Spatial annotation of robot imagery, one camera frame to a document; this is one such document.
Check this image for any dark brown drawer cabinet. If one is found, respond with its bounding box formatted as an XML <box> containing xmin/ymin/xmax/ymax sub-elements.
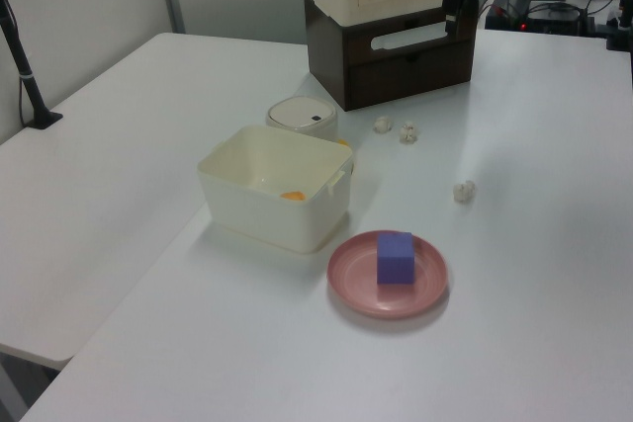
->
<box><xmin>303</xmin><ymin>0</ymin><xmax>479</xmax><ymax>113</ymax></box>

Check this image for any small white lidded bin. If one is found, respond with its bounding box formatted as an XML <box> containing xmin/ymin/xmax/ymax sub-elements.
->
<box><xmin>265</xmin><ymin>95</ymin><xmax>342</xmax><ymax>142</ymax></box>

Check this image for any black camera stand pole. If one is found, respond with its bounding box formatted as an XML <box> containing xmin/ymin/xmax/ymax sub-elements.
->
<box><xmin>0</xmin><ymin>0</ymin><xmax>64</xmax><ymax>130</ymax></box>

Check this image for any black control box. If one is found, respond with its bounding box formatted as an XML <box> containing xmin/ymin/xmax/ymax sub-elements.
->
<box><xmin>484</xmin><ymin>0</ymin><xmax>597</xmax><ymax>36</ymax></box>

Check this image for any pink plate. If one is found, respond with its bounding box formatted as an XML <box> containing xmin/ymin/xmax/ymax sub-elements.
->
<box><xmin>326</xmin><ymin>230</ymin><xmax>451</xmax><ymax>319</ymax></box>

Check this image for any cream plastic storage box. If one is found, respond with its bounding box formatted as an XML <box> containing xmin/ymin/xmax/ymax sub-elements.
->
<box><xmin>196</xmin><ymin>124</ymin><xmax>356</xmax><ymax>256</ymax></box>

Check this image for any black table clamp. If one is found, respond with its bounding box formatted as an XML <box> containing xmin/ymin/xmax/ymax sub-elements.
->
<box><xmin>595</xmin><ymin>0</ymin><xmax>633</xmax><ymax>52</ymax></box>

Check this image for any purple cube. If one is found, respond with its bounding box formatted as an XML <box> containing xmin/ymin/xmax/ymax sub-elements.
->
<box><xmin>376</xmin><ymin>230</ymin><xmax>415</xmax><ymax>287</ymax></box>

